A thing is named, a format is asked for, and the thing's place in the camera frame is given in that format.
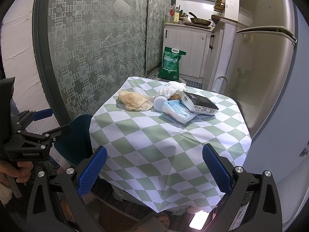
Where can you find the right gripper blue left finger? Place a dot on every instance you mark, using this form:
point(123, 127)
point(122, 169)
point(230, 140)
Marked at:
point(89, 169)

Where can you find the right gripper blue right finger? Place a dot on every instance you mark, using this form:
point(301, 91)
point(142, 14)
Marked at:
point(220, 168)

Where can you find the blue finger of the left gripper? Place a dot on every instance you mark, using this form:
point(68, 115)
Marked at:
point(39, 115)

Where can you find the black tissue pack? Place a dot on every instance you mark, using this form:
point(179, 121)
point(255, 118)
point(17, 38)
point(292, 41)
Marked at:
point(198, 104)

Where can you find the blue white tissue pack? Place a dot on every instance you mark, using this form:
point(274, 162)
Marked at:
point(176, 110)

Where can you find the white kitchen cabinet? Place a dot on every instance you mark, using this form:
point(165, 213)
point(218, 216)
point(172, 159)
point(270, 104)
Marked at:
point(208, 51)

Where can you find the left hand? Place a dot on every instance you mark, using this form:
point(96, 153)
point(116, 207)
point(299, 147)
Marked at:
point(22, 174)

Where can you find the dark blue chair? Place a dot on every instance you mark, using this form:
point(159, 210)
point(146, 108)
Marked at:
point(76, 145)

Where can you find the crumpled brown paper bag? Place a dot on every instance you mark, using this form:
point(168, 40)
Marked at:
point(135, 101)

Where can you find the patterned glass sliding door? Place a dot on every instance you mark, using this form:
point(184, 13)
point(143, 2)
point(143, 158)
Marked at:
point(86, 49)

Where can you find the brown food scrap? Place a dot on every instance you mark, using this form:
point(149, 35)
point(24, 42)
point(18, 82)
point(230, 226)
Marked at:
point(175, 96)

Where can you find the white plastic cup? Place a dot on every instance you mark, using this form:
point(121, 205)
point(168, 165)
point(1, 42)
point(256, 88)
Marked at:
point(159, 102)

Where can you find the crumpled white plastic bag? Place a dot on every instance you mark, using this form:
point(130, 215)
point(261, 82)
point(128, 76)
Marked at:
point(172, 88)

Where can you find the green rice bag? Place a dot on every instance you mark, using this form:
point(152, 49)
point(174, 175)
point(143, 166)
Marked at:
point(170, 64)

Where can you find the black frying pan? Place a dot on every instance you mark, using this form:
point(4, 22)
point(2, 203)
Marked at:
point(194, 19)

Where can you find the condiment bottles on counter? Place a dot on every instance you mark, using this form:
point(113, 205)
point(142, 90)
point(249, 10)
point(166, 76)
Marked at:
point(176, 16)

